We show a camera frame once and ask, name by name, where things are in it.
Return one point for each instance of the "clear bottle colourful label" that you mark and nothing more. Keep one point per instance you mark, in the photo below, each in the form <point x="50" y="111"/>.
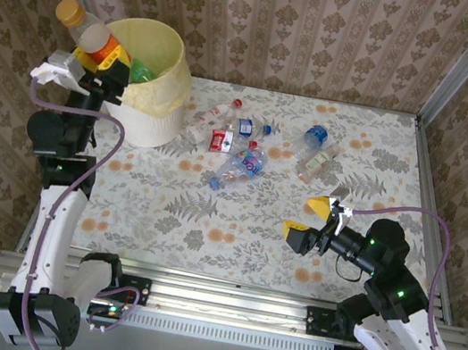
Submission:
<point x="247" y="164"/>

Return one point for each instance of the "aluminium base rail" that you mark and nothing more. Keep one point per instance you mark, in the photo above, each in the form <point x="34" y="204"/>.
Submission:
<point x="229" y="303"/>

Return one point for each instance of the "clear bottle red print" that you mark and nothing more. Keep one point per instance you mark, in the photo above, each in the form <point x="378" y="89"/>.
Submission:
<point x="212" y="118"/>

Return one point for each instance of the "clear bottle blue white label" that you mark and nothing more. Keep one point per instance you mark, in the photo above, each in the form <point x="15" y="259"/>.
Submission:
<point x="246" y="127"/>

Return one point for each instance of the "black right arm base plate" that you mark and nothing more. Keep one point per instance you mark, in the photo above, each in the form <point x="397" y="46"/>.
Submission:
<point x="317" y="321"/>

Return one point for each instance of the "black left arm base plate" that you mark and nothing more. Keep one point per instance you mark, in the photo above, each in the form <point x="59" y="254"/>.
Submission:
<point x="136" y="291"/>

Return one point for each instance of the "orange label bottle brown cap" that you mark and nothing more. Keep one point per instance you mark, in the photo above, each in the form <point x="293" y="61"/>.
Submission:
<point x="102" y="47"/>

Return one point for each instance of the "floral table cover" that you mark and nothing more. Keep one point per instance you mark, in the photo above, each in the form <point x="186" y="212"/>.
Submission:
<point x="247" y="254"/>

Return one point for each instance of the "short bottle blue label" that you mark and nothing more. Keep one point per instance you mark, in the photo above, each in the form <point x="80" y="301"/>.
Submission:
<point x="315" y="136"/>

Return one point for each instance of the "black controller box green light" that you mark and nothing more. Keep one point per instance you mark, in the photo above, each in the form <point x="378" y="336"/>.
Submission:
<point x="101" y="310"/>

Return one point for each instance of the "yellow plastic bin liner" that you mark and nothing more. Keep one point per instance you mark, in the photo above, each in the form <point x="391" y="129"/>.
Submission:
<point x="165" y="49"/>

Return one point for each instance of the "white plastic waste bin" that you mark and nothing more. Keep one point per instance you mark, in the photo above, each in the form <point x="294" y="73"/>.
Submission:
<point x="147" y="128"/>

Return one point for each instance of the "clear bottle green white label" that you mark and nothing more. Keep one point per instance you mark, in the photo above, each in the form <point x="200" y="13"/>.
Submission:
<point x="318" y="162"/>

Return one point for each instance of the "aluminium table side rail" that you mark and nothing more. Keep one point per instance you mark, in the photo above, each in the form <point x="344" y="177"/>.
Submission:
<point x="27" y="234"/>
<point x="435" y="210"/>

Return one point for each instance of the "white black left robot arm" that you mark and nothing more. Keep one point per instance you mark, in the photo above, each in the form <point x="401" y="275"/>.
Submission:
<point x="51" y="233"/>

